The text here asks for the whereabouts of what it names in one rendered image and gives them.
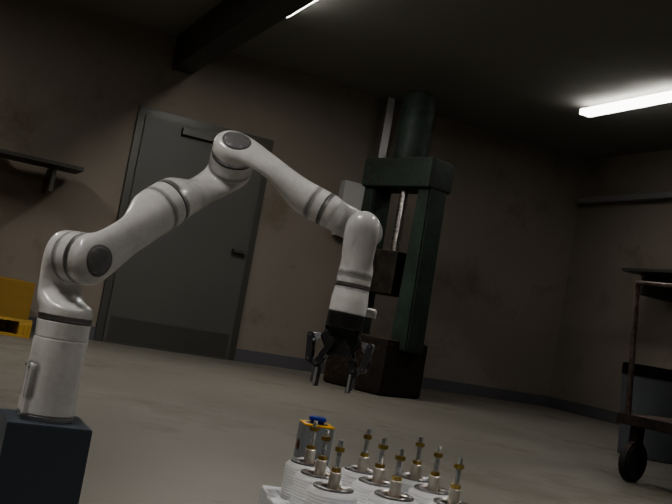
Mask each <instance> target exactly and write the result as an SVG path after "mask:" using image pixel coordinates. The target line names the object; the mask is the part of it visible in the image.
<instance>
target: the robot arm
mask: <svg viewBox="0 0 672 504"><path fill-rule="evenodd" d="M253 169H254V170H256V171H257V172H259V173H260V174H261V175H263V176H264V177H265V178H266V179H267V180H268V181H269V182H270V183H271V184H272V185H273V186H274V188H275V189H276V190H277V191H278V193H279V194H280V195H281V197H282V198H283V199H284V200H285V202H286V203H287V204H288V205H289V206H290V207H291V208H292V209H293V210H294V211H295V212H297V213H298V214H300V215H301V216H303V217H305V218H307V219H309V220H310V221H312V222H314V223H316V224H318V225H320V226H322V227H324V228H327V229H329V230H331V231H332V232H334V233H335V234H337V235H338V236H340V237H341V238H343V247H342V258H341V262H340V266H339V269H338V274H337V279H336V283H335V284H336V285H335V287H334V290H333V293H332V296H331V301H330V305H329V310H328V315H327V319H326V324H325V328H324V330H323V332H322V333H317V332H313V331H309V332H308V333H307V343H306V352H305V360H306V361H308V362H310V363H311V364H312V366H313V367H312V372H311V377H310V382H312V385H313V386H318V382H319V378H320V373H321V365H322V363H323V362H324V361H325V359H326V358H328V356H329V355H335V356H337V355H338V356H340V357H343V358H346V361H347V363H348V366H349V370H350V374H348V379H347V383H346V388H345V393H347V394H350V393H351V391H353V390H354V388H355V384H356V379H357V376H358V375H359V374H364V373H367V372H368V369H369V366H370V363H371V360H372V357H373V353H374V350H375V345H373V344H368V343H365V342H363V341H362V331H363V326H364V321H365V317H368V318H372V319H376V315H377V311H376V309H373V308H368V300H369V291H370V286H371V281H372V277H373V260H374V255H375V251H376V247H377V245H378V244H379V242H380V241H381V239H382V235H383V229H382V226H381V224H380V222H379V220H378V218H377V217H376V216H375V215H374V214H372V213H371V212H368V211H360V210H358V209H356V208H354V207H352V206H350V205H348V204H347V203H345V202H344V201H343V200H342V199H341V198H339V197H338V196H336V195H335V194H333V193H331V192H329V191H327V190H326V189H324V188H322V187H320V186H318V185H316V184H314V183H313V182H311V181H309V180H308V179H306V178H304V177H303V176H301V175H300V174H298V173H297V172H296V171H294V170H293V169H292V168H290V167H289V166H288V165H286V164H285V163H284V162H283V161H281V160H280V159H279V158H277V157H276V156H275V155H274V154H272V153H271V152H269V151H268V150H267V149H266V148H264V147H263V146H262V145H260V144H259V143H258V142H256V141H255V140H253V139H252V138H250V137H249V136H247V135H245V134H243V133H241V132H238V131H232V130H228V131H223V132H221V133H219V134H218V135H217V136H216V137H215V139H214V142H213V145H212V150H211V154H210V159H209V163H208V165H207V167H206V168H205V169H204V170H203V171H202V172H200V173H199V174H198V175H196V176H194V177H193V178H191V179H183V178H176V177H170V178H164V179H162V180H159V181H157V182H156V183H154V184H152V185H151V186H149V187H147V188H146V189H144V190H143V191H141V192H140V193H139V194H137V195H136V196H135V197H134V198H133V200H132V201H131V203H130V205H129V207H128V209H127V211H126V213H125V215H124V216H123V217H122V218H121V219H119V220H118V221H116V222H115V223H113V224H111V225H109V226H108V227H106V228H104V229H101V230H99V231H97V232H92V233H87V232H80V231H72V230H63V231H59V232H57V233H56V234H54V235H53V236H52V237H51V238H50V240H49V241H48V243H47V245H46V247H45V250H44V253H43V258H42V263H41V269H40V276H39V283H38V290H37V302H38V307H39V310H38V317H37V321H36V326H35V331H34V336H33V341H32V346H31V351H30V356H29V359H28V360H27V361H26V363H25V365H26V366H25V370H24V375H23V380H22V385H21V390H20V395H19V400H18V405H17V410H16V411H15V412H16V414H17V416H18V417H19V419H23V420H29V421H34V422H40V423H47V424H71V423H72V422H73V417H74V413H75V407H76V402H77V396H78V391H79V386H80V381H81V376H82V371H83V366H84V360H85V355H86V350H87V345H88V340H89V335H90V330H91V326H90V325H92V320H93V310H92V309H91V308H90V307H89V306H88V305H87V304H86V303H85V302H84V300H83V298H82V285H95V284H97V283H100V282H102V281H103V280H105V279H106V278H107V277H109V276H110V275H111V274H112V273H114V272H115V271H116V270H117V269H118V268H119V267H121V266H122V265H123V264H124V263H125V262H126V261H127V260H129V259H130V258H131V257H132V256H133V255H135V254H136V253H137V252H138V251H140V250H141V249H143V248H144V247H146V246H148V245H149V244H151V243H152V242H153V241H155V240H156V239H158V238H159V237H161V236H162V235H164V234H166V233H167V232H169V231H171V230H172V229H174V228H175V227H177V226H178V225H180V224H181V223H183V222H184V221H185V220H187V219H188V218H189V217H191V216H192V215H194V214H195V213H197V212H198V211H200V210H202V209H203V208H205V207H206V206H208V205H209V204H211V203H212V202H214V201H216V200H218V199H220V198H222V197H224V196H226V195H228V194H230V193H232V192H234V191H236V190H238V189H240V188H242V187H243V186H244V185H245V184H246V183H247V182H248V181H249V179H250V177H251V174H252V170H253ZM320 338H321V339H322V342H323V344H324V347H323V348H322V350H321V351H320V352H319V354H318V356H317V357H316V358H315V357H314V354H315V344H316V343H317V342H318V341H319V339H320ZM360 347H362V352H363V353H364V356H363V359H362V363H361V366H360V368H358V367H357V360H356V356H355V352H356V351H357V350H358V349H359V348H360ZM324 350H325V351H324ZM352 356H353V357H352Z"/></svg>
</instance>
